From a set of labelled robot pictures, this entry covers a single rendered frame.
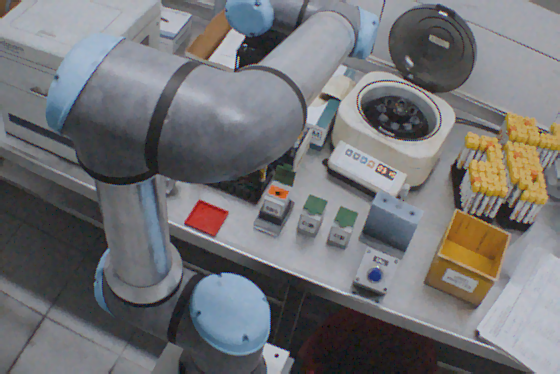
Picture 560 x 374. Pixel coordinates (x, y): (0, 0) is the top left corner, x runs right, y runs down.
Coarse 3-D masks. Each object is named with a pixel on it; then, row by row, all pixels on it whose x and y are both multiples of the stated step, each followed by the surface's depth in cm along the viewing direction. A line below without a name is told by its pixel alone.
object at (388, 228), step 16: (384, 208) 131; (400, 208) 131; (416, 208) 132; (368, 224) 136; (384, 224) 133; (400, 224) 131; (416, 224) 129; (368, 240) 137; (384, 240) 136; (400, 240) 134; (400, 256) 135
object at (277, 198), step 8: (272, 184) 134; (280, 184) 134; (272, 192) 133; (280, 192) 133; (288, 192) 133; (264, 200) 133; (272, 200) 132; (280, 200) 132; (288, 200) 136; (264, 208) 134; (272, 208) 133; (280, 208) 133; (280, 216) 134
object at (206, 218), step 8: (200, 200) 138; (200, 208) 137; (208, 208) 138; (216, 208) 137; (192, 216) 136; (200, 216) 136; (208, 216) 136; (216, 216) 137; (224, 216) 136; (184, 224) 134; (192, 224) 134; (200, 224) 135; (208, 224) 135; (216, 224) 135; (208, 232) 133; (216, 232) 133
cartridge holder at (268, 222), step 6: (288, 204) 137; (294, 204) 140; (288, 210) 137; (258, 216) 136; (264, 216) 135; (270, 216) 135; (276, 216) 134; (282, 216) 134; (288, 216) 139; (258, 222) 135; (264, 222) 136; (270, 222) 136; (276, 222) 135; (282, 222) 136; (258, 228) 136; (264, 228) 135; (270, 228) 135; (276, 228) 135; (276, 234) 135
